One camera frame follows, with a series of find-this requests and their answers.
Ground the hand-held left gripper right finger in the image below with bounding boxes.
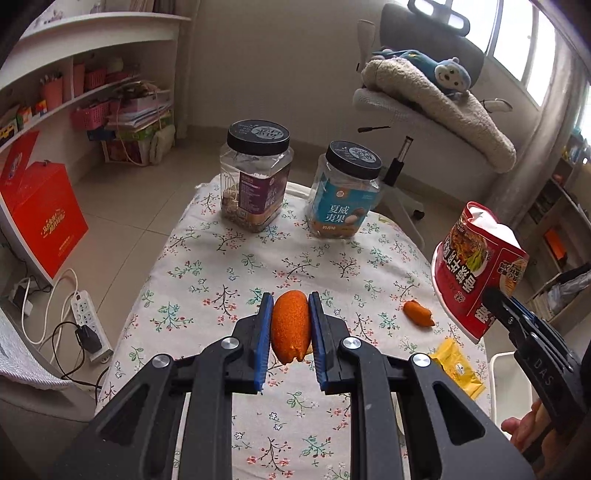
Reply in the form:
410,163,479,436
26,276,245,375
308,291,536,480

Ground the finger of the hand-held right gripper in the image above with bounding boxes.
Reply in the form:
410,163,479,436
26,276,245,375
482,287,536,352
508,298,572,360

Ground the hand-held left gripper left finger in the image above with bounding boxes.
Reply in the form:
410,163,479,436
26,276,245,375
51,292,275,480

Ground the orange fried snack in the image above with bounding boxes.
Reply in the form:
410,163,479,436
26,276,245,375
271,290,311,364

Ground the white plastic bin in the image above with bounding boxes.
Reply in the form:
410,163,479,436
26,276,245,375
489,352,541,425

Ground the red instant noodle cup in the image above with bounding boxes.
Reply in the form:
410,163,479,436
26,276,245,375
430,202,529,343

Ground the yellow snack packet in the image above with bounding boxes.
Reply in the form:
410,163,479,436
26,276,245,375
428,338,488,400

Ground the small brown sausage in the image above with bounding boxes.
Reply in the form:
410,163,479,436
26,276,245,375
403,300,435,328

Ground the person's right hand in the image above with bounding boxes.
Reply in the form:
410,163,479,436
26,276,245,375
501,401,555,455

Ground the clear plastic bag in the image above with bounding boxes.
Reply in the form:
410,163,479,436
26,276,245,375
549,272,591,306

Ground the orange box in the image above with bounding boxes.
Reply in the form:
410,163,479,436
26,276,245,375
544,228,565,259

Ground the floral tablecloth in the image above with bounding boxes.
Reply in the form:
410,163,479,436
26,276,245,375
95,178,492,480

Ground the wooden shelf unit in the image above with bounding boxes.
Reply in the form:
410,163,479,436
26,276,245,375
517,138,591,324

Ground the blue label plastic jar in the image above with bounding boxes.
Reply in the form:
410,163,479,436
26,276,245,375
305,141,384,241

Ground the purple label plastic jar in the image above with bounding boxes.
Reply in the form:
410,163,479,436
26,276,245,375
219,120,295,232

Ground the black plug adapter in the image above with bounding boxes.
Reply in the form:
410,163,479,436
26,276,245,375
76,323,105,354

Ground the beige lace curtain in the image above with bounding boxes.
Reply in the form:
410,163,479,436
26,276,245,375
485,37,591,217

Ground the white power strip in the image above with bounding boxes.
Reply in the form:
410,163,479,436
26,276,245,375
68,291,114,363

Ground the beige fleece blanket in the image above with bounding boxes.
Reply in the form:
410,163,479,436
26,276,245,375
361,58,517,174

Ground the white plush cloth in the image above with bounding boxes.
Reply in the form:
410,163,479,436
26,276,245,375
147,124,176,164

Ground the grey fabric seat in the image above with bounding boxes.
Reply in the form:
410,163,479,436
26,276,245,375
0,305,70,421

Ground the blue monkey plush toy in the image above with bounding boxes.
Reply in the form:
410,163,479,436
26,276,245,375
372,46,478,100

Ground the red gift box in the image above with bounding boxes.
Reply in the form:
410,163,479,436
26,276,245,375
0,130,89,280

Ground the pile of papers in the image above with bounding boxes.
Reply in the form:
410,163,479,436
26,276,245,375
105,78,174,130

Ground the large window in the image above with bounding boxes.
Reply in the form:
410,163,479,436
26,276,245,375
485,0,561,109

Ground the large pink basket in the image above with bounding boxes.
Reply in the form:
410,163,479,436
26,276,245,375
71,102,112,130

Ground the grey office chair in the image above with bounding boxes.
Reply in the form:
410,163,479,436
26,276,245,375
353,0,513,250

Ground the pink pen cup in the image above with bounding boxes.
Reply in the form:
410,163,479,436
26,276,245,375
42,76,64,110

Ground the white bookshelf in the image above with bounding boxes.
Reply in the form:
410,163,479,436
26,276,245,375
0,0,192,282

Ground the white cable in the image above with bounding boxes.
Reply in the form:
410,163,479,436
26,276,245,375
23,270,79,342

